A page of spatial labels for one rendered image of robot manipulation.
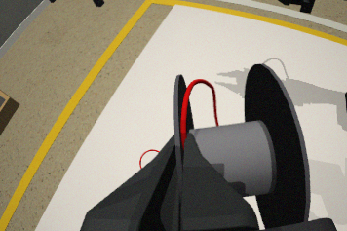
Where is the red cable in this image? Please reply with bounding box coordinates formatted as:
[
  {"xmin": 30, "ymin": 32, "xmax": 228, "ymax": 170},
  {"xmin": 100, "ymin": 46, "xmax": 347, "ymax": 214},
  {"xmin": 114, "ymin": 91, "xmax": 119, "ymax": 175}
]
[{"xmin": 180, "ymin": 79, "xmax": 219, "ymax": 152}]

